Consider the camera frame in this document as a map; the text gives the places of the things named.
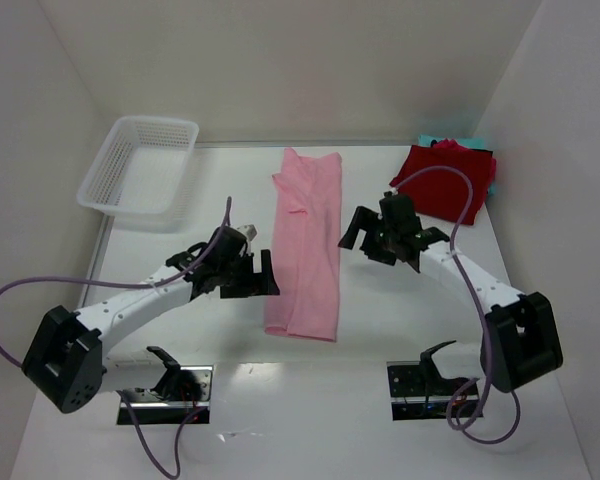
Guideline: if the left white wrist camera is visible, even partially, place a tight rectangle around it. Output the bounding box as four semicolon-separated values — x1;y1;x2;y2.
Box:
237;224;257;246

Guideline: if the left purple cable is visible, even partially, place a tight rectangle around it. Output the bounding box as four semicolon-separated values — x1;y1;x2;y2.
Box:
0;196;233;478

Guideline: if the white plastic basket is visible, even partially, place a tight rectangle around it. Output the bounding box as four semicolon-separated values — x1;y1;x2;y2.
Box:
76;115;199;221

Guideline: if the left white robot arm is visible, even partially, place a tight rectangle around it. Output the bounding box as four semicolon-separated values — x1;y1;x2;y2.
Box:
21;225;280;414

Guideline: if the teal t shirt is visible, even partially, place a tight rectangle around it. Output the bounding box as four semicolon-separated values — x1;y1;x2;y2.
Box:
417;134;497;196

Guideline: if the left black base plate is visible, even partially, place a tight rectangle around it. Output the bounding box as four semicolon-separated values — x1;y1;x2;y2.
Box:
124;366;214;425

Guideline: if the red t shirt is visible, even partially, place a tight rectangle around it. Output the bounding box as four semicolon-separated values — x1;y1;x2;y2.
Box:
390;140;497;226

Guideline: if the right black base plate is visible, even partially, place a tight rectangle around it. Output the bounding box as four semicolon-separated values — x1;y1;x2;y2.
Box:
387;362;467;421

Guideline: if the pink t shirt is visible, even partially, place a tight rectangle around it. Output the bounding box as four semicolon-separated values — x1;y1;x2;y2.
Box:
264;148;342;342

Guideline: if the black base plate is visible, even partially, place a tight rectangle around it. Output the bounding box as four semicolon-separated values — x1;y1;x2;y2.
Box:
124;366;214;425
387;362;467;421

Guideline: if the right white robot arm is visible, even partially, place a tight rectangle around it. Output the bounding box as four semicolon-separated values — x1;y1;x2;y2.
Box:
338;192;564;393

